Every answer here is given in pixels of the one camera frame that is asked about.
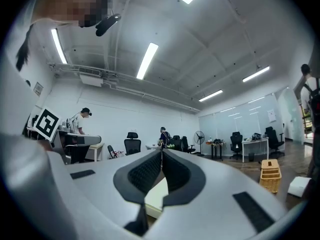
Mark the white paper sheet on glass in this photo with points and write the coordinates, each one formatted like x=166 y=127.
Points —
x=271 y=115

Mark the white wooden table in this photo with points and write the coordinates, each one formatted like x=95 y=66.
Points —
x=96 y=150

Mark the yellow wicker basket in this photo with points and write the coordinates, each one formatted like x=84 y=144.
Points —
x=270 y=176

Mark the black standing fan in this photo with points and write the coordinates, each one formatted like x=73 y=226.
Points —
x=199 y=140

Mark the black office chair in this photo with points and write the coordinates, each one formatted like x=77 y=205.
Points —
x=177 y=141
x=273 y=140
x=132 y=144
x=236 y=144
x=187 y=145

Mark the black folding chair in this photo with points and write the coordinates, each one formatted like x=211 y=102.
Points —
x=112 y=152

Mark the white desk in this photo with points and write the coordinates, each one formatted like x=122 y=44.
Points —
x=255 y=144

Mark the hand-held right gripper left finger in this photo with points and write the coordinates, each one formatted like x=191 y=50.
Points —
x=100 y=191

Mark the black side table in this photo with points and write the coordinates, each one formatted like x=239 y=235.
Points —
x=217 y=147

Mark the white air conditioner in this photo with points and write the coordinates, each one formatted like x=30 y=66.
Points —
x=91 y=77

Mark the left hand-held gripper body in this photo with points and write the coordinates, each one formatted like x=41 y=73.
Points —
x=47 y=123

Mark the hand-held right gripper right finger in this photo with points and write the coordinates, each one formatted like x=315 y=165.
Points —
x=215 y=209

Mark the white cardboard box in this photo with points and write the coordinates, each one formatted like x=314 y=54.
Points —
x=298 y=186

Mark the black waste bin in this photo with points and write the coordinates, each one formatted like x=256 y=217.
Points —
x=251 y=156

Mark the black head-worn camera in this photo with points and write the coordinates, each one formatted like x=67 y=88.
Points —
x=107 y=24

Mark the framed wall notice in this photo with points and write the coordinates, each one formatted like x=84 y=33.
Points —
x=38 y=89

